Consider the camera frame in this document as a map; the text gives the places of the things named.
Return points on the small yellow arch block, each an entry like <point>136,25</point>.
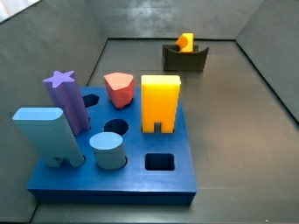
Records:
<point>186,42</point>

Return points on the black curved fixture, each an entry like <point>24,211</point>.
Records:
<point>183,61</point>

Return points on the light blue arch block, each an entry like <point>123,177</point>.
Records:
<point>46,127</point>

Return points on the tall yellow rectangular block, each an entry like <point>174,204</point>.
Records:
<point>160,92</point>

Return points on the red pentagon block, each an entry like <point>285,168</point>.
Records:
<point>120,88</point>

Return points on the light blue cylinder block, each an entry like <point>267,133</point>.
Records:
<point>108,150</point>

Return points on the blue shape sorter base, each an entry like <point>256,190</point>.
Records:
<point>158,175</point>

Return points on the purple star block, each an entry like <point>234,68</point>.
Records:
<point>64,91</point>

